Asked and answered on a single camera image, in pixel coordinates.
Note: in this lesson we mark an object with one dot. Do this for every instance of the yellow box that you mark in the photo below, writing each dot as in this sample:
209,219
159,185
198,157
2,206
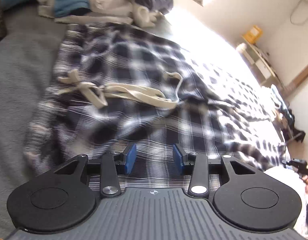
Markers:
253,34

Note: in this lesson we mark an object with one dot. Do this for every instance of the white fleece garment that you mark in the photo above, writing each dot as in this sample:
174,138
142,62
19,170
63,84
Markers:
143,17

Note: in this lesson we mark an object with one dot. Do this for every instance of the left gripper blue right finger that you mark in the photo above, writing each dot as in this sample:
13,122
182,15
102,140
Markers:
178,156

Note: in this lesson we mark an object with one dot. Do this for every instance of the white fluffy rug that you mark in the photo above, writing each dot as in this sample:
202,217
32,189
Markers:
295,195

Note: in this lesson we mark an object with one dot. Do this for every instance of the white low shelf unit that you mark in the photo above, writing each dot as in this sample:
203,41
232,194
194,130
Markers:
258,64

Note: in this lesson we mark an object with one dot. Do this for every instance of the dark plaid flannel pants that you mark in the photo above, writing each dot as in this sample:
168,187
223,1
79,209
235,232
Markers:
114,84

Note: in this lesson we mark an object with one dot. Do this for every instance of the cream white sheet garment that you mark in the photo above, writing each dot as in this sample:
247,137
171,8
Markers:
117,11

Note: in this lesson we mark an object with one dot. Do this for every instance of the folded clothes stack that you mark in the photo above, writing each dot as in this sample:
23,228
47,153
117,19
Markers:
286,119

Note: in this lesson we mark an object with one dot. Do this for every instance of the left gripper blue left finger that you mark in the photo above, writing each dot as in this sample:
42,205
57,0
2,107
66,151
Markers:
130,154

